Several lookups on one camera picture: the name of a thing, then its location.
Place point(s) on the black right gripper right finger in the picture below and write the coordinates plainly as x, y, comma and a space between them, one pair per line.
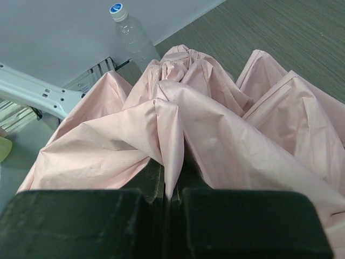
209, 223

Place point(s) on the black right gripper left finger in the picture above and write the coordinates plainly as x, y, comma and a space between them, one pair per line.
123, 223

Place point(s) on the pink and black umbrella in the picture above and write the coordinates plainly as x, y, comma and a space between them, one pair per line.
268, 130

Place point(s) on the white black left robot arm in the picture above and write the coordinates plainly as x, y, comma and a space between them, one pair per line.
26, 90

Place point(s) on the clear plastic water bottle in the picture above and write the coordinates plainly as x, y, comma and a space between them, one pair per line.
133, 37

